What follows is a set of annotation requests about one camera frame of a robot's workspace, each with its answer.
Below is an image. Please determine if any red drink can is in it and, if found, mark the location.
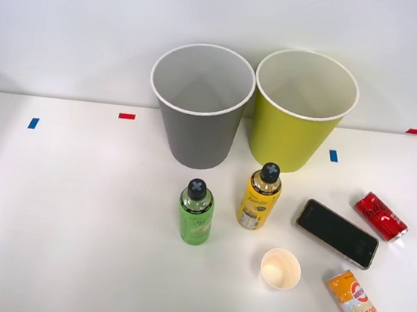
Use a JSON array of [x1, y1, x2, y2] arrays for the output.
[[349, 189, 414, 246]]

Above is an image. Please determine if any yellow-green plastic waste bin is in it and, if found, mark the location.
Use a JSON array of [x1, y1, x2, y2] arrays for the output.
[[244, 44, 365, 181]]

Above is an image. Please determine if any grey plastic waste bin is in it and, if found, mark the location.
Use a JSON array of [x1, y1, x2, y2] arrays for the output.
[[139, 37, 261, 176]]

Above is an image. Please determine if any green-label plastic bottle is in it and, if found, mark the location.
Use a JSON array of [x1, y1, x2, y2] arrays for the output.
[[173, 176, 218, 248]]

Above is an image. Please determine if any white paper cup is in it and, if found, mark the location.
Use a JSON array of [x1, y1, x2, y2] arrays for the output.
[[256, 246, 304, 295]]

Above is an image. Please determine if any black smartphone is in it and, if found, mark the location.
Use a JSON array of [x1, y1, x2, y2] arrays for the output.
[[290, 197, 385, 273]]

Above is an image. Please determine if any yellow-label plastic bottle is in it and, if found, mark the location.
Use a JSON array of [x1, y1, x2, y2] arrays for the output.
[[236, 158, 286, 234]]

